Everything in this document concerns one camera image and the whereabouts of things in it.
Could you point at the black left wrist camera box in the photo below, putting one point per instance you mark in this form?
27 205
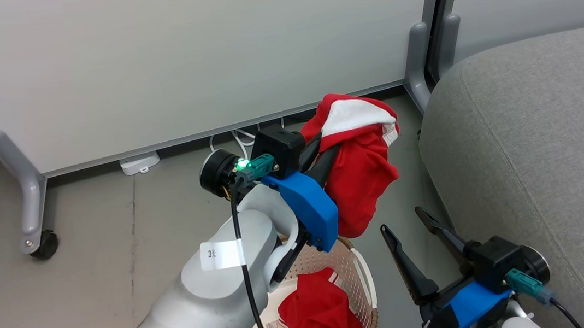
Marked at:
279 149

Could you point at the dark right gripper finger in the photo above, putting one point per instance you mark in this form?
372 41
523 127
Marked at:
443 232
412 274

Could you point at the white floor power box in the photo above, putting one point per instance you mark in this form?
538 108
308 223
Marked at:
139 162

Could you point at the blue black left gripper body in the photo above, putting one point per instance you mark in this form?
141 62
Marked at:
308 211

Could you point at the grey fabric sofa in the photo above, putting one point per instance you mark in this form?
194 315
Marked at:
544 157

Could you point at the cream perforated laundry basket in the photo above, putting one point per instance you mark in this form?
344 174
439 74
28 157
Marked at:
336 261

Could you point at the white label tape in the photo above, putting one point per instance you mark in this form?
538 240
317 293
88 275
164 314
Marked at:
220 254

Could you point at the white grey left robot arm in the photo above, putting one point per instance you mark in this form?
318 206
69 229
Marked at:
216 315

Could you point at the teal right camera connector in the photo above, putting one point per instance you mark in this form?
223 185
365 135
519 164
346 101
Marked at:
525 283

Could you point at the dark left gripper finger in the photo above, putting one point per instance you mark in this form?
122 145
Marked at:
310 152
324 168

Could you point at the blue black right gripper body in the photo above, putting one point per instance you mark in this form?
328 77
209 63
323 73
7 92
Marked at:
470 306

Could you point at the wide white partition panel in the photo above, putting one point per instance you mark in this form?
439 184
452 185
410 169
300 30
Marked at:
176 61

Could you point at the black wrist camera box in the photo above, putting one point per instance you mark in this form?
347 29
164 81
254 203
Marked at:
279 149
495 262

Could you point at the teal camera connector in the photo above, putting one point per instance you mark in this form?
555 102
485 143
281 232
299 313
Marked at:
525 283
259 166

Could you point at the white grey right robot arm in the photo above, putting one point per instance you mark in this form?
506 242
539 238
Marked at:
525 327

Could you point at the red garment with white lining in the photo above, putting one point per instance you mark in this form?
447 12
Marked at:
359 178

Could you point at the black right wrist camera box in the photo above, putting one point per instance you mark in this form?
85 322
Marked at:
495 262

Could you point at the teal left camera connector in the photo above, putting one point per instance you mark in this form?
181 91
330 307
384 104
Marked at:
259 166

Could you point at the black caster wheel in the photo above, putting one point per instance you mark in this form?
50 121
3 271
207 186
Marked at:
46 247

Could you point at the grey partition foot with caster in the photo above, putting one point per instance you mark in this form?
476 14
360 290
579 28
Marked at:
25 183

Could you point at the red garment with striped cuffs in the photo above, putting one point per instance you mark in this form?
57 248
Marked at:
317 315

